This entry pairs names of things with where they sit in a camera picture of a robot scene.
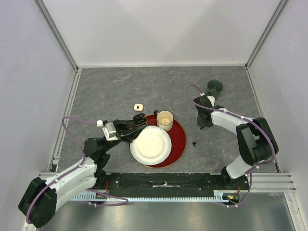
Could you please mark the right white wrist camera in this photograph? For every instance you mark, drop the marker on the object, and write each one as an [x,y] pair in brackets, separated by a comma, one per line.
[212,100]

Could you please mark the red round tray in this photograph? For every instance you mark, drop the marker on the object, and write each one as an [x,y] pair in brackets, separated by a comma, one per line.
[178,139]

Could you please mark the black earbud charging case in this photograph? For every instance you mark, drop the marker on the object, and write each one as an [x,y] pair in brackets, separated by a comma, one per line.
[139,119]

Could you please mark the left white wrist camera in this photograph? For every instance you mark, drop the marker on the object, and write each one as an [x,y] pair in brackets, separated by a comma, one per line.
[108,130]

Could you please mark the dark green mug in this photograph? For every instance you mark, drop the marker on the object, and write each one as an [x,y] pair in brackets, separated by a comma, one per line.
[214,88]

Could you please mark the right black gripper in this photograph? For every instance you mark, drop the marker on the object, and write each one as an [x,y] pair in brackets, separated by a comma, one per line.
[200,123]

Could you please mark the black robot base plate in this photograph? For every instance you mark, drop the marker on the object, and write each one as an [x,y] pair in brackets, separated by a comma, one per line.
[165,185]

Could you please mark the aluminium frame post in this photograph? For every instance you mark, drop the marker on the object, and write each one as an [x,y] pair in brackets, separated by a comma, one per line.
[266,32]
[56,33]

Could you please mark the white ceramic plate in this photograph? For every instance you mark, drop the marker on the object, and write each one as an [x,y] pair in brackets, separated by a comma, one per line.
[152,146]

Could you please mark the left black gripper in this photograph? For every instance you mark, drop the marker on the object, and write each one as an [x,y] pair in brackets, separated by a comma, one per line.
[122,125]

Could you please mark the left aluminium frame post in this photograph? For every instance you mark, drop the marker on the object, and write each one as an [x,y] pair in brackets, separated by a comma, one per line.
[56,33]

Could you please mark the right aluminium frame post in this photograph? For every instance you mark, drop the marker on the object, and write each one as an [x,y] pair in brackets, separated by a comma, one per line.
[266,32]

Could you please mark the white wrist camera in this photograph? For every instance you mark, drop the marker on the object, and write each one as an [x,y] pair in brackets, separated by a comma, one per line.
[108,130]
[212,100]

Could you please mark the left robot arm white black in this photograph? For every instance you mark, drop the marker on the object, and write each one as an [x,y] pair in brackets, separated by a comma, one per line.
[43,198]

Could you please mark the pink earbud charging case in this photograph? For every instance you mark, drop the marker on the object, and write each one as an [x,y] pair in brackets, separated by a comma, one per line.
[138,107]

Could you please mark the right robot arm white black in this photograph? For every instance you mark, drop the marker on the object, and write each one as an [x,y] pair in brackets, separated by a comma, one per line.
[257,145]

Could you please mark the slotted cable duct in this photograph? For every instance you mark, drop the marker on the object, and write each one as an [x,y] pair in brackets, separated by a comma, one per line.
[93,197]

